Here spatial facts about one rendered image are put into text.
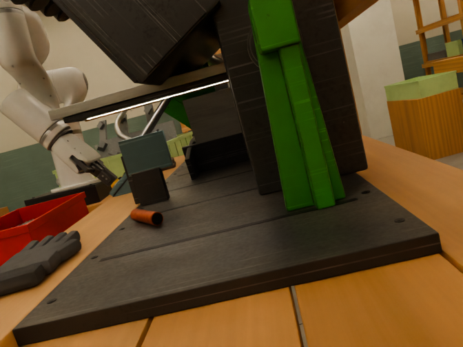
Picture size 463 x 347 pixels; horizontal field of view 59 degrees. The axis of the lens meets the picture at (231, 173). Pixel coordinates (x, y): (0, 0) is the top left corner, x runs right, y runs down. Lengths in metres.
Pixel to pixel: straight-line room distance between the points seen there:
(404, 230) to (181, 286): 0.22
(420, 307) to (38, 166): 8.51
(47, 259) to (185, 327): 0.28
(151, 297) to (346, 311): 0.18
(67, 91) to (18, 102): 0.41
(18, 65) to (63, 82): 0.39
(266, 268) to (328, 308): 0.07
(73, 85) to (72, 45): 6.93
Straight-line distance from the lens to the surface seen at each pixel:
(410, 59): 9.02
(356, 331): 0.33
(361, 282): 0.39
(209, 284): 0.40
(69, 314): 0.46
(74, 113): 0.82
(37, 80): 1.24
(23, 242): 1.01
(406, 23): 9.06
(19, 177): 8.89
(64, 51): 8.50
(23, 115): 1.15
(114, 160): 2.00
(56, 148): 1.12
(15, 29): 1.20
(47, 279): 0.60
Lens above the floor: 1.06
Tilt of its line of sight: 10 degrees down
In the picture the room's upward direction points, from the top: 15 degrees counter-clockwise
